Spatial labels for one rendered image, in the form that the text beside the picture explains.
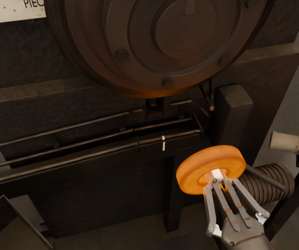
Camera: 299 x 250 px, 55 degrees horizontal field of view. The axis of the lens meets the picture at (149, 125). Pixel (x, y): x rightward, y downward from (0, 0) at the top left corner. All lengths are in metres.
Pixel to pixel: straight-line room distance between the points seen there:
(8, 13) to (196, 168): 0.52
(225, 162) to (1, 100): 0.57
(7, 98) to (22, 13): 0.23
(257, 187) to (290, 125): 1.07
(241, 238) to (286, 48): 0.64
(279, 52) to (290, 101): 1.27
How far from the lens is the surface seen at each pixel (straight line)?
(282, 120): 2.09
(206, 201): 0.60
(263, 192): 1.06
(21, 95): 0.83
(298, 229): 1.65
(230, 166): 0.65
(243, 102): 0.89
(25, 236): 0.89
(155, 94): 0.73
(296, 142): 0.98
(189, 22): 0.53
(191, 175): 0.62
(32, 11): 0.73
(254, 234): 0.60
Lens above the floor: 1.37
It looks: 47 degrees down
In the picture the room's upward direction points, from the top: straight up
